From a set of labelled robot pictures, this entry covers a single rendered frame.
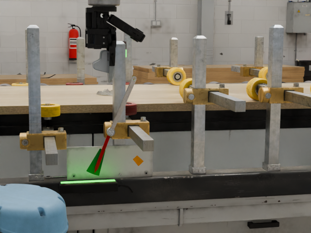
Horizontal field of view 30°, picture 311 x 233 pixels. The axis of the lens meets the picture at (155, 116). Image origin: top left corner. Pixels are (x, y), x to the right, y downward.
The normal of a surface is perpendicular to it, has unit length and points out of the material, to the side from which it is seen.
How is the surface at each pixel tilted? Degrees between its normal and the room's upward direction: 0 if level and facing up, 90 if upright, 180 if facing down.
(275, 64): 90
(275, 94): 90
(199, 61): 90
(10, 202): 5
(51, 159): 90
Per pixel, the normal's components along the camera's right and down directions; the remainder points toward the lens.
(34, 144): 0.20, 0.15
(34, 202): 0.09, -0.98
